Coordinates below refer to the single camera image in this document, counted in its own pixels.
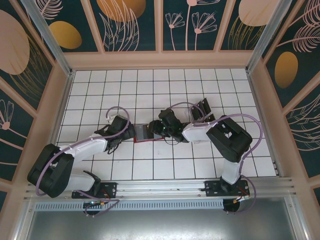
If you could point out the red leather card holder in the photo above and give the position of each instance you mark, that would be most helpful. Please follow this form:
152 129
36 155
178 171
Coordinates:
141 132

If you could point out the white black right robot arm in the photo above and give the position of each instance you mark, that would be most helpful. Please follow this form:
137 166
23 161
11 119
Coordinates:
197 133

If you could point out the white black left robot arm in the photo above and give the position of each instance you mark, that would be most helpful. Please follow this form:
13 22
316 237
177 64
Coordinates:
87 149

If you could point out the black credit card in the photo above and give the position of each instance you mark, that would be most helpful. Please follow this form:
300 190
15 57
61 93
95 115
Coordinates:
195 112
203 105
212 118

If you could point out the grey metal sheet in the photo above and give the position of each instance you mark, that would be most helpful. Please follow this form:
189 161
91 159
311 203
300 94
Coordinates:
160 225

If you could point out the aluminium frame beam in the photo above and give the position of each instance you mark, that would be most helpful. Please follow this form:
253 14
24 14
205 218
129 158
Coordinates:
160 186

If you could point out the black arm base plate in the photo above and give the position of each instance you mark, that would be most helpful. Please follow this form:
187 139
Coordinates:
111 191
211 191

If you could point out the aluminium table edge rail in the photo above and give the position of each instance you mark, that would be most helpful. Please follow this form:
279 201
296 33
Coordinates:
252 85
67 85

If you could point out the aluminium corner post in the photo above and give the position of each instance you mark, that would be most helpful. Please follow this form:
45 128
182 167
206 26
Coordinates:
50 37
266 37

